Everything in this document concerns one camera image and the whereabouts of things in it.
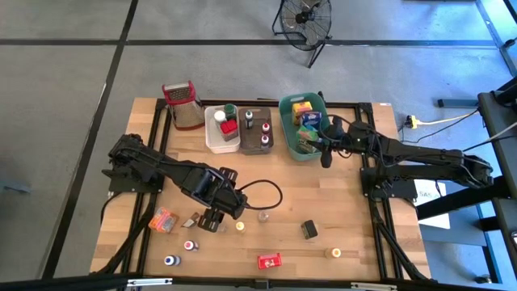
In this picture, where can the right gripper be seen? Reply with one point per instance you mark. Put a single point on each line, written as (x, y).
(347, 139)

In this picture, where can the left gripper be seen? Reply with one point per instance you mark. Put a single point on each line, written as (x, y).
(218, 198)

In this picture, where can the Frosted Flakes cereal box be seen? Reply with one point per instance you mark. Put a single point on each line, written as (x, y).
(312, 119)

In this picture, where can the yellow Corn Pops box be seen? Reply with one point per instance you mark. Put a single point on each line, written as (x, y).
(301, 107)

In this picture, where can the purple food colouring bottle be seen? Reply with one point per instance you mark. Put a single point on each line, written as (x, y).
(265, 140)

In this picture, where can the red food colouring bottle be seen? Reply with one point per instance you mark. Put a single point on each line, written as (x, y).
(266, 128)

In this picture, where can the red-lid smoked paprika tin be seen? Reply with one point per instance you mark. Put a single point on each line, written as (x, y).
(229, 127)

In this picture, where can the green food colouring bottle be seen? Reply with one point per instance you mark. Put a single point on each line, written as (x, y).
(249, 117)

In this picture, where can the white-lid seasoning jar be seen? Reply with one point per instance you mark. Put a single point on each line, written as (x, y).
(219, 116)

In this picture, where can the green-lid spice jar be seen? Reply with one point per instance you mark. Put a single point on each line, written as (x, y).
(230, 109)

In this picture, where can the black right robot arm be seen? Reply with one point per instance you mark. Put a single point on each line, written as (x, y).
(424, 155)

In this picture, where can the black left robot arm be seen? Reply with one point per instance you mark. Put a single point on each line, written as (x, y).
(161, 165)

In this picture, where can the green plastic bin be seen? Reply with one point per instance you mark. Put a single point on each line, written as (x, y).
(287, 137)

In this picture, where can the small glass spice jar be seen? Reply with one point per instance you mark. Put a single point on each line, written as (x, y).
(223, 229)
(263, 216)

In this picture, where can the red-lid brown container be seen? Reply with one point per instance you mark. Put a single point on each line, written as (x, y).
(190, 221)

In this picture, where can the yellow food colouring bottle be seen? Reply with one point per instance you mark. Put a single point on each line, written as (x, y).
(240, 226)

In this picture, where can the white plastic bin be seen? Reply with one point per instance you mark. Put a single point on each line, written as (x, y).
(218, 145)

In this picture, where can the pink food colouring bottle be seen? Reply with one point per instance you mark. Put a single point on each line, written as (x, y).
(190, 245)

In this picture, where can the orange snack box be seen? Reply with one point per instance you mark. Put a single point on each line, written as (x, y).
(163, 220)

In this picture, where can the brown plastic tray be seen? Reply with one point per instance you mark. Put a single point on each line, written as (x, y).
(252, 141)

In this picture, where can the blue food colouring bottle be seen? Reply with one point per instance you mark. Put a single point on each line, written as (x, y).
(171, 260)

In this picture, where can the red Froot Loops box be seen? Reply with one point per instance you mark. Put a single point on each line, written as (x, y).
(269, 261)

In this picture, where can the dark green tin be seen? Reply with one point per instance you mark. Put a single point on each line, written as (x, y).
(309, 229)

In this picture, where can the orange food colouring bottle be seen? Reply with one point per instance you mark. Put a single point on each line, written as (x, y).
(333, 253)

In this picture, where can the black floor fan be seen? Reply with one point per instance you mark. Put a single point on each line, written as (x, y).
(302, 17)

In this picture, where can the white paper sheet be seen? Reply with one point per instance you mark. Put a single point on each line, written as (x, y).
(436, 222)

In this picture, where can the black diagonal rig strut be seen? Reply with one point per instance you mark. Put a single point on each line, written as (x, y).
(464, 200)

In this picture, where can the black caster wheel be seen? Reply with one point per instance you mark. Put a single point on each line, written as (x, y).
(483, 279)

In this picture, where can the black aluminium table frame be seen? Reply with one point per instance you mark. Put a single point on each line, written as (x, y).
(347, 104)

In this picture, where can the black camera rig crossbar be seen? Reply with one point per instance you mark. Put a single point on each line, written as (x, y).
(60, 283)

